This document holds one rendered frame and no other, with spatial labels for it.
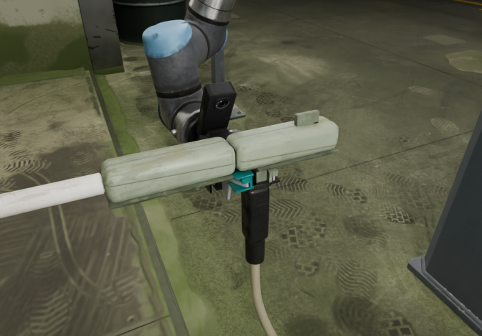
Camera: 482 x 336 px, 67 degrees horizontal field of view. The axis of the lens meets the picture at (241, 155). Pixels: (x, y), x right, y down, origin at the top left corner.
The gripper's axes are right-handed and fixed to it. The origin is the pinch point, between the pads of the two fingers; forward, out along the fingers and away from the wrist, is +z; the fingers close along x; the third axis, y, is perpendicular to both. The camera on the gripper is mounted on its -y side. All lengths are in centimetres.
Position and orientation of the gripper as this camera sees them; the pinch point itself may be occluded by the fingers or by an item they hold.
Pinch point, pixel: (256, 172)
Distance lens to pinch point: 48.4
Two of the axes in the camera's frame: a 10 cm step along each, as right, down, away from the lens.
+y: 0.0, 9.0, 4.4
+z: 4.3, 3.9, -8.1
